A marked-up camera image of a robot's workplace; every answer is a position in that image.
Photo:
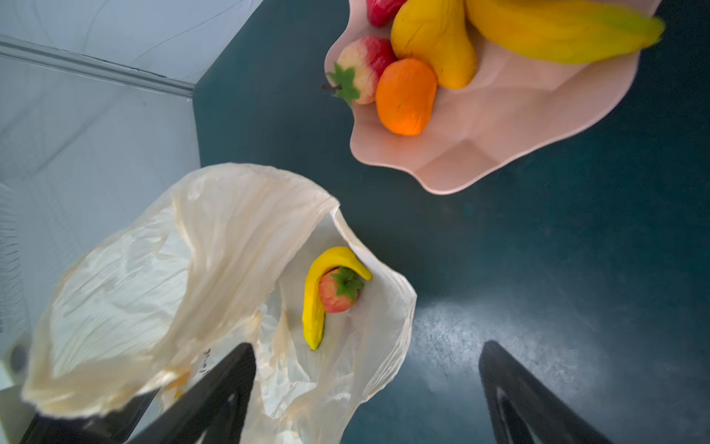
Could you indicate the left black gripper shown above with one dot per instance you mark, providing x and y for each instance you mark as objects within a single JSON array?
[{"x": 116, "y": 427}]

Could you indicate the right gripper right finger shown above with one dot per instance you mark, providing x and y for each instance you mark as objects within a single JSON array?
[{"x": 523, "y": 409}]

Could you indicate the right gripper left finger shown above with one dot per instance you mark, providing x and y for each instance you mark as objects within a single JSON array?
[{"x": 214, "y": 410}]

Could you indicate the large yellow banana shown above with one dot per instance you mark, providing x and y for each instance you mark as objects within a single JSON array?
[{"x": 313, "y": 314}]

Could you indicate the cream banana-print plastic bag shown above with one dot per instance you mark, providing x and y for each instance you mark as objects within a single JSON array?
[{"x": 222, "y": 258}]

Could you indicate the red strawberry front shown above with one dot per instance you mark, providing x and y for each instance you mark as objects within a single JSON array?
[{"x": 339, "y": 289}]

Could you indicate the pink scalloped fruit bowl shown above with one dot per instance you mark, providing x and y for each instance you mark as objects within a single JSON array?
[{"x": 514, "y": 106}]

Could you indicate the orange mandarin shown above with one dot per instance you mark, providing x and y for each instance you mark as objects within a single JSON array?
[{"x": 405, "y": 96}]

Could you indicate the pale red strawberry left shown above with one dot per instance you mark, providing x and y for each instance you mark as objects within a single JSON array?
[{"x": 356, "y": 73}]

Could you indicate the yellow pear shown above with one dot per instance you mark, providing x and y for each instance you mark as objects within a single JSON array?
[{"x": 435, "y": 32}]

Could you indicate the red strawberry top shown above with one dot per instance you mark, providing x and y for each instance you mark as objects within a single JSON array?
[{"x": 380, "y": 13}]

